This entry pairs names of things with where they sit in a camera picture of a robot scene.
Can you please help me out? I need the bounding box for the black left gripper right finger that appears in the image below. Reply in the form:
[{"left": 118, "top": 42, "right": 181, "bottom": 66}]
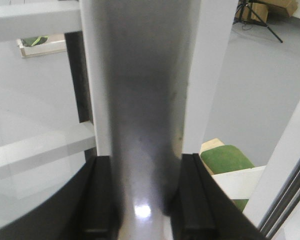
[{"left": 171, "top": 153, "right": 265, "bottom": 240}]

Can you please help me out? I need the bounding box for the green sandbag by box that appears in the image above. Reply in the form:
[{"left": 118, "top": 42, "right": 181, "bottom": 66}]
[{"left": 199, "top": 144, "right": 256, "bottom": 211}]

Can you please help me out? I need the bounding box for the black tripod stand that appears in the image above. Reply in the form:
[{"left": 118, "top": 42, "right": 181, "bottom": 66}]
[{"left": 232, "top": 0, "right": 283, "bottom": 43}]

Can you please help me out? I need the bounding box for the grey door handle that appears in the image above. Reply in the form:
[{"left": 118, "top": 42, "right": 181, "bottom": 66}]
[{"left": 79, "top": 0, "right": 201, "bottom": 240}]

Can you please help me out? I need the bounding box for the green sandbag behind glass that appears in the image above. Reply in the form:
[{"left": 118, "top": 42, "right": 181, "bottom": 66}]
[{"left": 21, "top": 35, "right": 49, "bottom": 47}]

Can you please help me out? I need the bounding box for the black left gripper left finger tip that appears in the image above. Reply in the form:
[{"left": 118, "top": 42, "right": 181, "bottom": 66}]
[{"left": 0, "top": 156, "right": 119, "bottom": 240}]

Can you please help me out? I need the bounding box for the light wooden box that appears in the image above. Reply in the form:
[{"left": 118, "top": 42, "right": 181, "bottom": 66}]
[{"left": 199, "top": 138, "right": 225, "bottom": 175}]

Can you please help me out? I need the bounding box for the brown cardboard box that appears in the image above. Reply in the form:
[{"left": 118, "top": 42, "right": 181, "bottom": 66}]
[{"left": 235, "top": 0, "right": 298, "bottom": 23}]

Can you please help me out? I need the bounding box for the white diagonal support brace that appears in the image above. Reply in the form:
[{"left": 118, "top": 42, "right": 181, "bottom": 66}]
[{"left": 212, "top": 165, "right": 266, "bottom": 212}]

